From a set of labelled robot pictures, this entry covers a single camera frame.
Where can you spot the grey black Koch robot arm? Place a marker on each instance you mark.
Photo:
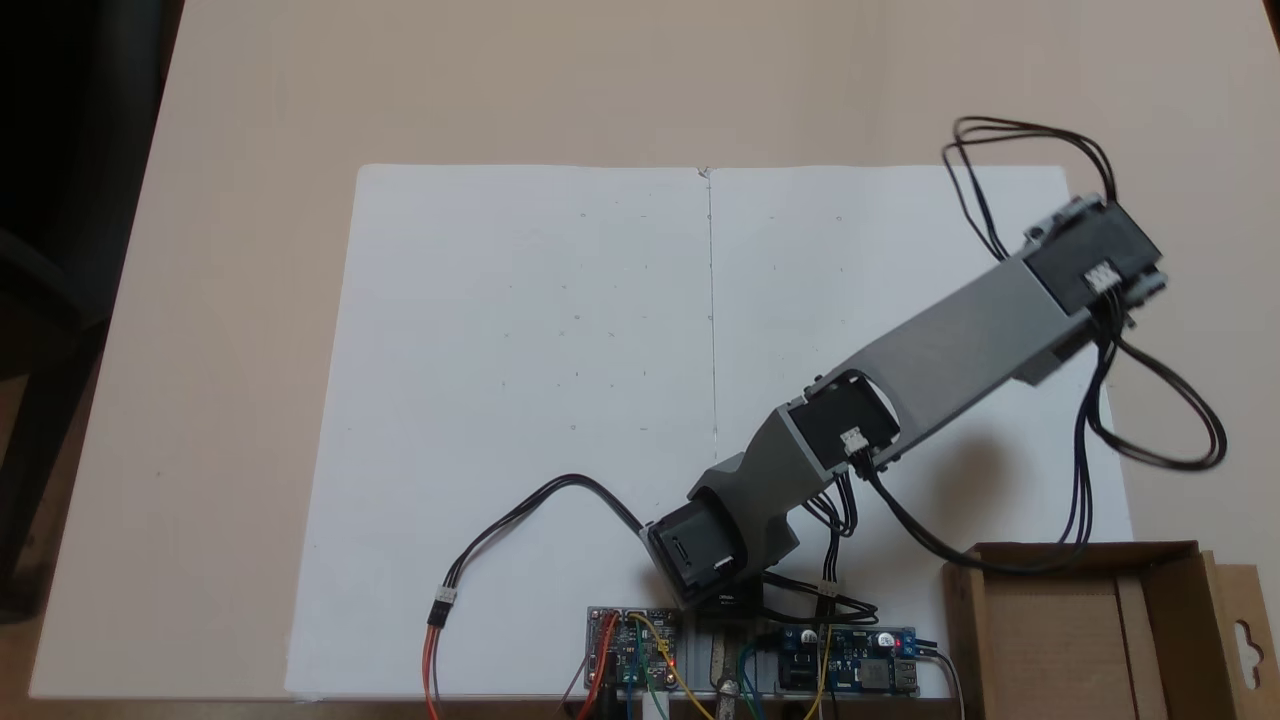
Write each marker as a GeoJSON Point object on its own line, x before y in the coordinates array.
{"type": "Point", "coordinates": [960, 360]}

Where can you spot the white paper sheet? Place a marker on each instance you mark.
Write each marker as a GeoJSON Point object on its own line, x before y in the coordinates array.
{"type": "Point", "coordinates": [850, 280]}
{"type": "Point", "coordinates": [500, 380]}

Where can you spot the green circuit board with LED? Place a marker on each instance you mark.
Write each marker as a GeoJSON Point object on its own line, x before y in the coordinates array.
{"type": "Point", "coordinates": [625, 645]}

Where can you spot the grey metal table clamp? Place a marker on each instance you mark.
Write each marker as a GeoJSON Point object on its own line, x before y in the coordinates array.
{"type": "Point", "coordinates": [725, 670]}

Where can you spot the blue circuit board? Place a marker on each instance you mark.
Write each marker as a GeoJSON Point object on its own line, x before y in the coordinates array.
{"type": "Point", "coordinates": [850, 660]}

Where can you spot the brown cardboard box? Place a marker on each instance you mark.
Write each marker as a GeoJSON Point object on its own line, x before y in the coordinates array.
{"type": "Point", "coordinates": [1060, 640]}

